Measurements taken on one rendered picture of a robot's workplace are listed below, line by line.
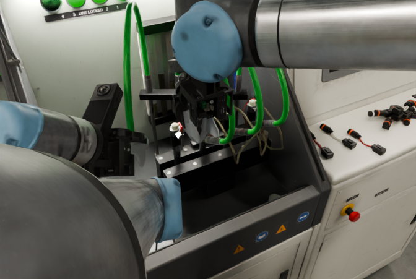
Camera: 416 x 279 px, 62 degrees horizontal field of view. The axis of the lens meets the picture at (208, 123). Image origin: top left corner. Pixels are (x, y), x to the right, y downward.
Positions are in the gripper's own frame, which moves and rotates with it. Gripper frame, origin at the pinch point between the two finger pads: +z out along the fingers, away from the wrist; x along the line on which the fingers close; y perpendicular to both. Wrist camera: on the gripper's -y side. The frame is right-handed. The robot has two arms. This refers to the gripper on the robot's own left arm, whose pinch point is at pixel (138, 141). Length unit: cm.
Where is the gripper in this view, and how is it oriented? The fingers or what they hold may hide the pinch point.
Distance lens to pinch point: 73.4
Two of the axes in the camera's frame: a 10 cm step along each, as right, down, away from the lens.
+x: 9.6, -0.8, -2.5
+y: 0.4, 9.9, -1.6
